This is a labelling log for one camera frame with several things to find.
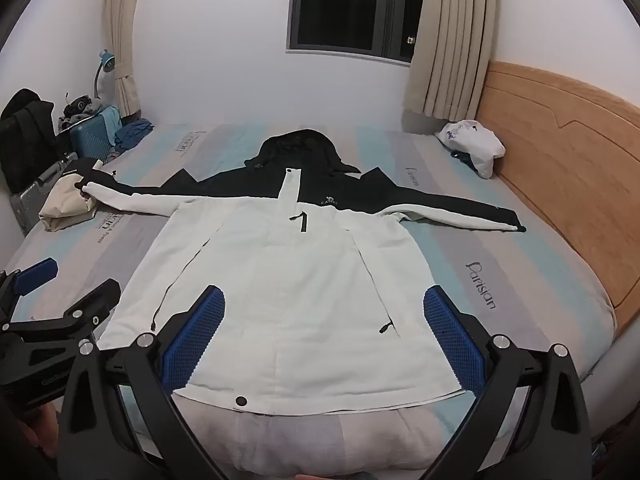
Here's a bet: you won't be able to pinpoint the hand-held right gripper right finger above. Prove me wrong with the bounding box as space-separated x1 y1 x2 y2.
422 285 586 480

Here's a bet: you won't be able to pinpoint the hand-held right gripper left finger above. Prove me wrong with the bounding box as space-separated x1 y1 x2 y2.
56 285 227 480

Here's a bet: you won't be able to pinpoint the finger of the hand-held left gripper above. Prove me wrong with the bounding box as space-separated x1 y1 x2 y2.
0 257 60 313
2 279 122 342

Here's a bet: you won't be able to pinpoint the white and black hooded jacket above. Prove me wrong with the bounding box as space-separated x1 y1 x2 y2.
75 129 527 417

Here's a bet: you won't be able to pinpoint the blue clothes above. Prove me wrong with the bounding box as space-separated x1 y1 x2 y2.
114 117 155 153

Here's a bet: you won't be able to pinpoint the person's left hand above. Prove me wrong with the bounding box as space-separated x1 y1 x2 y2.
22 402 62 462

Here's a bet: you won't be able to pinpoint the beige folded garment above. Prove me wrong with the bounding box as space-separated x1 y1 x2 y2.
39 159 106 233

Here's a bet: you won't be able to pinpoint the grey hard suitcase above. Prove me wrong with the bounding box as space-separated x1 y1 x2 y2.
9 151 81 236

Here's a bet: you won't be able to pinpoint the striped bed mattress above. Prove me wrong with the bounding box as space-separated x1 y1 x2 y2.
2 122 618 480

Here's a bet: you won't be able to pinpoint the black backpack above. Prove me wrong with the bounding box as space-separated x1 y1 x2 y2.
0 88 63 193

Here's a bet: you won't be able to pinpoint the blue suitcase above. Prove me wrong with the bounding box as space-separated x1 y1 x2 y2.
69 105 123 161

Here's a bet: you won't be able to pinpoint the white garment near bed edge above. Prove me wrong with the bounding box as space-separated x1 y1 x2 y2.
434 120 507 180

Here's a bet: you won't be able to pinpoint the wooden headboard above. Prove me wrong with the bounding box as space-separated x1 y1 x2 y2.
475 60 640 336

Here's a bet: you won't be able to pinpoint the blue desk lamp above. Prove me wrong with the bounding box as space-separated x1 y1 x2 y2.
92 49 117 101

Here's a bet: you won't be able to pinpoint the tied beige curtain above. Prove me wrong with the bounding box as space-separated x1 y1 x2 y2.
104 0 146 118

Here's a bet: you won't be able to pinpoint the long beige curtain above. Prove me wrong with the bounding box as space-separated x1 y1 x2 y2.
404 0 497 122

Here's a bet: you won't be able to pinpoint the dark window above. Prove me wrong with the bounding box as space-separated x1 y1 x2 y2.
286 0 430 66

